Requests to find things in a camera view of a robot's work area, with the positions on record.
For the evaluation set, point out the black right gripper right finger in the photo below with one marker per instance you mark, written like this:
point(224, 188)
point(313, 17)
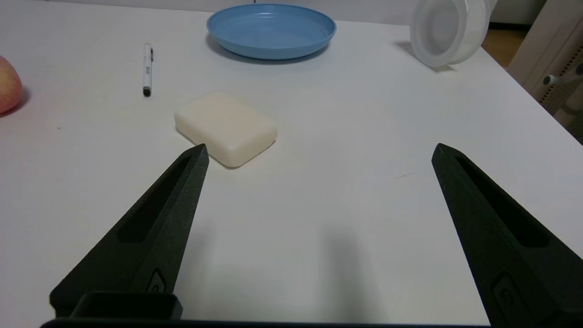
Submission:
point(514, 255)

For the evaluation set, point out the white marker pen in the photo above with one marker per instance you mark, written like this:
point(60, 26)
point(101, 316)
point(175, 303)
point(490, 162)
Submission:
point(147, 73)

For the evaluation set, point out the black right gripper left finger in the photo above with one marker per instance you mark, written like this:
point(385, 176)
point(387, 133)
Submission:
point(150, 237)

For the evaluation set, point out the pink peach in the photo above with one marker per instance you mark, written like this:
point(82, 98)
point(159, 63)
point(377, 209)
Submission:
point(8, 86)

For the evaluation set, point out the white round plastic container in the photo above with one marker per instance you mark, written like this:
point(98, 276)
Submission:
point(446, 32)

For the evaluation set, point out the blue plate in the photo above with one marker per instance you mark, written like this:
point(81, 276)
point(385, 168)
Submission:
point(271, 32)

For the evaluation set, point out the beige stand with knob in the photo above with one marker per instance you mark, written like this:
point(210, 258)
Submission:
point(555, 50)

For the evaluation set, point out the cream soap bar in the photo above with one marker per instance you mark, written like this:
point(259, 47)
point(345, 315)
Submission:
point(227, 130)

